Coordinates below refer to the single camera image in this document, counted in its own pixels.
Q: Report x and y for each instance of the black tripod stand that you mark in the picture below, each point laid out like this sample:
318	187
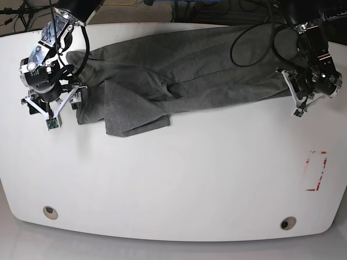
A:
25	13

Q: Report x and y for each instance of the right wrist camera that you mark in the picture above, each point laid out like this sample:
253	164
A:
54	123

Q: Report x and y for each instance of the grey T-shirt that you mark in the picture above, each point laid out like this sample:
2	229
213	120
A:
134	86

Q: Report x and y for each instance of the red tape marker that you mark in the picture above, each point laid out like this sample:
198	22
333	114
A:
314	170

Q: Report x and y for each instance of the table grommet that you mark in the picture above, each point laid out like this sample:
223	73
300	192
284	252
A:
50	213
288	223

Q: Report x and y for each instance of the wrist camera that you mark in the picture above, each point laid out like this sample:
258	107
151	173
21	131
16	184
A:
54	123
299	113

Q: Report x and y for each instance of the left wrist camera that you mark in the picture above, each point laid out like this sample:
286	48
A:
299	113

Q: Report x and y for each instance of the right table grommet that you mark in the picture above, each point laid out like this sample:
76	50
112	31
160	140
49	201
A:
288	223

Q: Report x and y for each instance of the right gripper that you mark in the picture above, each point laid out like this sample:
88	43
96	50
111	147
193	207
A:
71	96

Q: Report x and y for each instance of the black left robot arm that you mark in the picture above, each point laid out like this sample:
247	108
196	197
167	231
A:
320	75

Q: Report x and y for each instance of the white power strip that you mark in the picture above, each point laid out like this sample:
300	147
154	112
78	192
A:
334	14

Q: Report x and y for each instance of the left table grommet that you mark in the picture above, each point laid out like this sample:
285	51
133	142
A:
50	213

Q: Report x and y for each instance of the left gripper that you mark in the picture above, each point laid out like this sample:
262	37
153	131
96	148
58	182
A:
302	101

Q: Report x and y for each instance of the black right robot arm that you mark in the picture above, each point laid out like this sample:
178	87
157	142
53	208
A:
44	72

